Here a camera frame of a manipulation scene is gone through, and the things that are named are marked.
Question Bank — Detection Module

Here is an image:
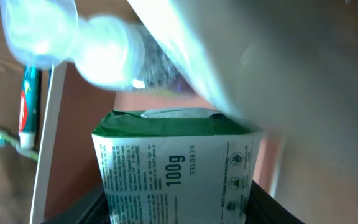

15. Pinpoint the clear blue soap pump bottle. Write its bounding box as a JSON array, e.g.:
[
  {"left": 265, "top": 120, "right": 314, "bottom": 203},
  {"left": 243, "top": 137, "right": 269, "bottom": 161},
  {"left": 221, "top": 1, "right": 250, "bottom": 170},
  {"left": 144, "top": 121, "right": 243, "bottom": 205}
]
[{"left": 0, "top": 0, "right": 195, "bottom": 96}]

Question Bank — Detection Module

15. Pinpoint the white lotion tube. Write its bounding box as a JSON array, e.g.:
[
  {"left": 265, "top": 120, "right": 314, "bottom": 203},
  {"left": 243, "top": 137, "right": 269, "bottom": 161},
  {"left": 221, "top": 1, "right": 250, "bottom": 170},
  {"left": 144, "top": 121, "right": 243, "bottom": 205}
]
[{"left": 130, "top": 0, "right": 358, "bottom": 133}]

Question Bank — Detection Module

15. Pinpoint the green white soap packet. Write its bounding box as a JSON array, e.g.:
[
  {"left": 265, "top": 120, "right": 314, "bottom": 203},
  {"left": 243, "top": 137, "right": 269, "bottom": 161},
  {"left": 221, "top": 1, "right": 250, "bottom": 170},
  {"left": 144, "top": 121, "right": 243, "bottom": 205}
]
[{"left": 92, "top": 108, "right": 264, "bottom": 224}]

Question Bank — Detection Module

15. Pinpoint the green red toothpaste tube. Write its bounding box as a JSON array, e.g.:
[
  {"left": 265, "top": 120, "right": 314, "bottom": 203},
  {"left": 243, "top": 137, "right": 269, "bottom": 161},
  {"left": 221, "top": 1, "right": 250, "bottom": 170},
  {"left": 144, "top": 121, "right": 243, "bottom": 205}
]
[{"left": 19, "top": 66, "right": 42, "bottom": 149}]

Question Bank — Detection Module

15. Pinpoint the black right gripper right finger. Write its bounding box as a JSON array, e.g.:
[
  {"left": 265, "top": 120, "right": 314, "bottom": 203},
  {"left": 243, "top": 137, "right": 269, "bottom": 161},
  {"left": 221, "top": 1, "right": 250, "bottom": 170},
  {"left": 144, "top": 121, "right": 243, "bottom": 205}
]
[{"left": 244, "top": 181, "right": 304, "bottom": 224}]

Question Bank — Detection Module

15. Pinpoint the white box with pink inside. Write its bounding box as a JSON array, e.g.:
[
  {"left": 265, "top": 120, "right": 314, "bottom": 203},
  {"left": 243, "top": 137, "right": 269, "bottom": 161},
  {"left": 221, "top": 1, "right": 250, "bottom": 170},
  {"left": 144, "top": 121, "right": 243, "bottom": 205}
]
[{"left": 30, "top": 64, "right": 282, "bottom": 223}]

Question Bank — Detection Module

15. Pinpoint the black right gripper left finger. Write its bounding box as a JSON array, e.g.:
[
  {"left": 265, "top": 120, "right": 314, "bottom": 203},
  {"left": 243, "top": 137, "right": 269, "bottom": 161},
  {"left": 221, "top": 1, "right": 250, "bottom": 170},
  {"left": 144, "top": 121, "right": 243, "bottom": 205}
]
[{"left": 42, "top": 184, "right": 109, "bottom": 224}]

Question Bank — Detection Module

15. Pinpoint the green white toothbrush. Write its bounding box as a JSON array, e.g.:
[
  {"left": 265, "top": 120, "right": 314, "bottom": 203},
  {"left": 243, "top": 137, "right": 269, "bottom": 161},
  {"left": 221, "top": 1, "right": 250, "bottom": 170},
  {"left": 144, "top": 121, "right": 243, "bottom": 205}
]
[{"left": 0, "top": 130, "right": 39, "bottom": 161}]

